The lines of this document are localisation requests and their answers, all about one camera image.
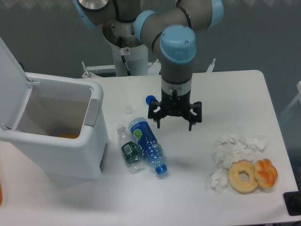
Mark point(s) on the blue label plastic bottle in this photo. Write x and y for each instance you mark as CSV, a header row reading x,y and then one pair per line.
x,y
152,150

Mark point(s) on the small crumpled white tissue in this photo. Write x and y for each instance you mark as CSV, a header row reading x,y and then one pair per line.
x,y
219,180

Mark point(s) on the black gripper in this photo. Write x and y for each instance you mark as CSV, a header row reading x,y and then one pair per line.
x,y
175,105

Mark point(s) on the black device at table edge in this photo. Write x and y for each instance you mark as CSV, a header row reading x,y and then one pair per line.
x,y
293,203

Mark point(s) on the blue bottle cap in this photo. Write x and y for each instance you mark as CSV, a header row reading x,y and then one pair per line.
x,y
149,98

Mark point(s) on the white frame at right edge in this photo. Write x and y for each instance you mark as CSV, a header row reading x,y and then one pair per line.
x,y
291,108

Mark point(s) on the orange object inside bin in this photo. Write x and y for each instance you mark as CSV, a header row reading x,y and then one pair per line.
x,y
68,135

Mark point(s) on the orange object at left edge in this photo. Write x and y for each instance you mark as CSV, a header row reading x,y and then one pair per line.
x,y
1,195

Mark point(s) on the white bottle cap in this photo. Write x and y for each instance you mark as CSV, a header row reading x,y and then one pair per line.
x,y
128,110

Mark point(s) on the white open trash bin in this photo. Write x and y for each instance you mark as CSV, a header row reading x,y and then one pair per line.
x,y
35,108

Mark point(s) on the orange glazed bread roll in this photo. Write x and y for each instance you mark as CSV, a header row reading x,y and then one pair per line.
x,y
265,173

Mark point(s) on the green label plastic bottle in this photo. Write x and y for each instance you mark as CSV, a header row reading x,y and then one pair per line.
x,y
131,151

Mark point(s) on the plain ring donut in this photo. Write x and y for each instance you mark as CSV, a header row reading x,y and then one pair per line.
x,y
241,177

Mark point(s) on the large crumpled white tissue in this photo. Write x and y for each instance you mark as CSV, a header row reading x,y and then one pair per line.
x,y
232,148

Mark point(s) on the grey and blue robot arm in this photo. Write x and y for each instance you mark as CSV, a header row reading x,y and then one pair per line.
x,y
123,10

